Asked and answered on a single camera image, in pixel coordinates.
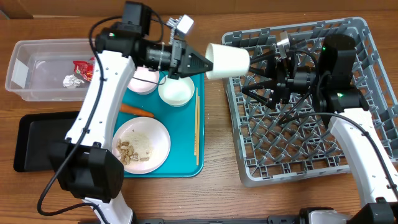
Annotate pink bowl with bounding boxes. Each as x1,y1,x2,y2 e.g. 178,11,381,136
127,67,160,95

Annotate peanuts and rice scraps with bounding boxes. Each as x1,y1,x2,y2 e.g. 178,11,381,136
116,132,153,166

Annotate grey dishwasher rack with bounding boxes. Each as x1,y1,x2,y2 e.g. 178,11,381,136
222,17,397,187

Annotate white cup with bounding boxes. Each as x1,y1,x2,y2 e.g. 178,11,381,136
205,43,250,80

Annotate teal serving tray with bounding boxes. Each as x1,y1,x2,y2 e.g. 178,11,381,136
114,72,205,178

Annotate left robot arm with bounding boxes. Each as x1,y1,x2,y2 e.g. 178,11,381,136
49,1,213,223

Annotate wooden chopstick left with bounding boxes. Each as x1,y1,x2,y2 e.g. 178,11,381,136
194,88,198,156

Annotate red snack wrapper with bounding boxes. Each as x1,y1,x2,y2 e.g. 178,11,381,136
73,57,95,82

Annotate wooden chopstick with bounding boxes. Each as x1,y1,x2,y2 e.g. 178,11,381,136
195,96,200,166
194,88,198,156

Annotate wooden chopstick right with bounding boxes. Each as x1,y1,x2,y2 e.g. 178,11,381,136
195,96,200,166

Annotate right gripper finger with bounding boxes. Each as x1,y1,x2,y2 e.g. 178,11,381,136
241,80,280,109
249,50,277,75

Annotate black tray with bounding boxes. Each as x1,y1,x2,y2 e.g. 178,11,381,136
13,111,78,172

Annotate pink dinner plate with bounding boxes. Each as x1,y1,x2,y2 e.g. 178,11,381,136
112,117,171,175

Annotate clear plastic bin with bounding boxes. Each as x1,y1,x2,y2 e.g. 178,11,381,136
5,39,93,101

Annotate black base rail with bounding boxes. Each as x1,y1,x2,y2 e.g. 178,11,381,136
129,207,374,224

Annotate white bowl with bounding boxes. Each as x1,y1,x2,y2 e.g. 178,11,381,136
158,77,195,107

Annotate foil ball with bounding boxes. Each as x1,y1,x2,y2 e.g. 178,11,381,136
63,75,84,88

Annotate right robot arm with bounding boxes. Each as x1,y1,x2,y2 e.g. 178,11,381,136
242,33,397,223

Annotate orange carrot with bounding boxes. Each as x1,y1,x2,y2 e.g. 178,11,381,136
119,103,155,118

